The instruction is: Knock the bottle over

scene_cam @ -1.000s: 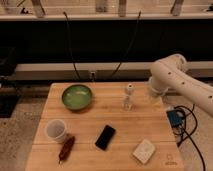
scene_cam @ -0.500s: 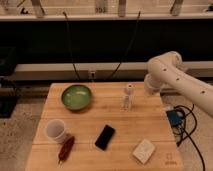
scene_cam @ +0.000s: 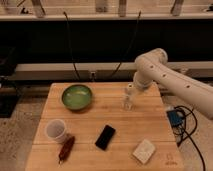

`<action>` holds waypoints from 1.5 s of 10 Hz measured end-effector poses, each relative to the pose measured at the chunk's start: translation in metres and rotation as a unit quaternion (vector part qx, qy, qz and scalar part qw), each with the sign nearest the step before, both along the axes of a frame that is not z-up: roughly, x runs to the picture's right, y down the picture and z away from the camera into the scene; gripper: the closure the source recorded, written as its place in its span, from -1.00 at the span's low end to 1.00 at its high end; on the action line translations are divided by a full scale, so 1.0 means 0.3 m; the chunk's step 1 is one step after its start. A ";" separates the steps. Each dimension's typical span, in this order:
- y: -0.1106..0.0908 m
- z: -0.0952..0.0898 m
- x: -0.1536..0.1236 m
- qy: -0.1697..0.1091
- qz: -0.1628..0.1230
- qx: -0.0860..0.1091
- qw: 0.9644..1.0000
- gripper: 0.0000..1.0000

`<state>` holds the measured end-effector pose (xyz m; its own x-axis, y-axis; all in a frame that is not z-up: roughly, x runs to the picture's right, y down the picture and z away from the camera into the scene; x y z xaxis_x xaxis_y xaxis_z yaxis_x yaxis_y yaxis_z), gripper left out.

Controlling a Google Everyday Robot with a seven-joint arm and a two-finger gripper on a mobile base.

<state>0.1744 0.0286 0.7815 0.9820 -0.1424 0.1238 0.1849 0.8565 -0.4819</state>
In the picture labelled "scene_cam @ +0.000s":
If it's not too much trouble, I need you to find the clear plastic bottle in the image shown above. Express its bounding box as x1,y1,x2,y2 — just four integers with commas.
123,84,133,110

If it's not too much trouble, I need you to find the blue power box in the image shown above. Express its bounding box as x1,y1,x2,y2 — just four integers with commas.
167,110,184,127

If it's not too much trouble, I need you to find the wall power outlet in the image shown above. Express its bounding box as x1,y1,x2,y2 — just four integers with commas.
89,71,97,82

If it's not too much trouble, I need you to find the black smartphone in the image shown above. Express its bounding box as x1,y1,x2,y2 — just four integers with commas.
95,125,115,150

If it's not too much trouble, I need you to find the green ceramic bowl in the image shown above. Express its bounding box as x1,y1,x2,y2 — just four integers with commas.
61,84,93,111

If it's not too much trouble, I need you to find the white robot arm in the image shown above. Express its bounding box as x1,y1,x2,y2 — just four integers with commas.
133,48,213,120

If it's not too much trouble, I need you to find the white sponge block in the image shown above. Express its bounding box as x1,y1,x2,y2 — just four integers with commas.
133,139,156,164

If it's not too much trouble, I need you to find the black hanging cable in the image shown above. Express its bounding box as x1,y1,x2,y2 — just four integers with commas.
104,10,142,81
62,11,82,81

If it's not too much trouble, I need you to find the black floor cable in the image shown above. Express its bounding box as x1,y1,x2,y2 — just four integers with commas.
172,105,208,171

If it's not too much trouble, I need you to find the translucent plastic cup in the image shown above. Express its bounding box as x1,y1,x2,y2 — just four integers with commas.
45,119,67,143

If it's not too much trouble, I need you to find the left black hanging cable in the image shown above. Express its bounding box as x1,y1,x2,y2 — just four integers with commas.
62,11,82,81

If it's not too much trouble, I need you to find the right black hanging cable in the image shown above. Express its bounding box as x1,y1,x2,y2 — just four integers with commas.
104,10,142,81

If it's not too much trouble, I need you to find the brown wooden-handled tool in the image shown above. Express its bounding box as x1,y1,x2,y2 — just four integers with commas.
58,136,75,163

